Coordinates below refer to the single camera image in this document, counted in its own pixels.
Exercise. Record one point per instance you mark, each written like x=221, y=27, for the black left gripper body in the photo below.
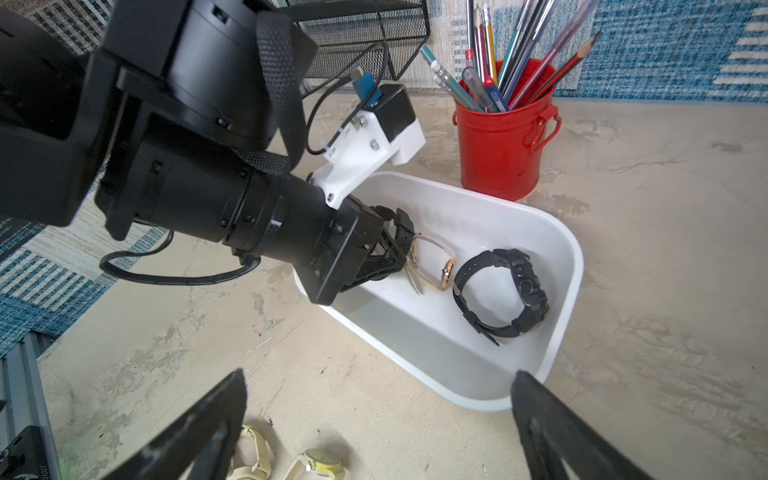
x=354, y=230

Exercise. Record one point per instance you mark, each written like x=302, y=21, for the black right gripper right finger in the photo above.
x=558, y=443

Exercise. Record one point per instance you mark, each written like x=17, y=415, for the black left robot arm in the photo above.
x=189, y=116

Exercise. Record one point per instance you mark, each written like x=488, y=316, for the black watch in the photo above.
x=523, y=288

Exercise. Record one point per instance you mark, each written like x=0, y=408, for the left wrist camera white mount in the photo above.
x=384, y=130

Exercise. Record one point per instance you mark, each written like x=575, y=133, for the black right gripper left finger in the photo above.
x=200, y=443

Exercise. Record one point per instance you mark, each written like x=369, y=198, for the white plastic storage box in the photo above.
x=426, y=334

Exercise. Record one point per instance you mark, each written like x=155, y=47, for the aluminium front rail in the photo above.
x=27, y=445

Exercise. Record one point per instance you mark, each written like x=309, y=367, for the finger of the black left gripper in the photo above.
x=403, y=226
x=378, y=265

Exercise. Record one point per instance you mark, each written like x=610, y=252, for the black wire mesh shelf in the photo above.
x=366, y=34

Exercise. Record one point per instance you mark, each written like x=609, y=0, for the beige strap watch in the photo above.
x=430, y=263

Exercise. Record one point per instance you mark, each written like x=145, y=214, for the red metal pen bucket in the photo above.
x=500, y=153

